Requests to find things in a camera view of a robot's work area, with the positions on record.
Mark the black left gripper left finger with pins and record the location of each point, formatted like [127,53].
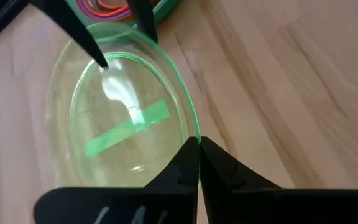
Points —
[120,205]

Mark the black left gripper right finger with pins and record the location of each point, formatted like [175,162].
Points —
[259,205]

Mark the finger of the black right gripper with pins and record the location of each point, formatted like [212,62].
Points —
[70,21]
[143,15]

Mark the purple opaque plastic plate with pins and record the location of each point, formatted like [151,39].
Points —
[87,12]

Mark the light green large plate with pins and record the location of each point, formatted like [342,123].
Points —
[166,11]

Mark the red opaque plastic plate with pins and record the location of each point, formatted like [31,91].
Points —
[110,6]

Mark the lime green transparent plate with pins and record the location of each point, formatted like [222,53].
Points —
[120,155]

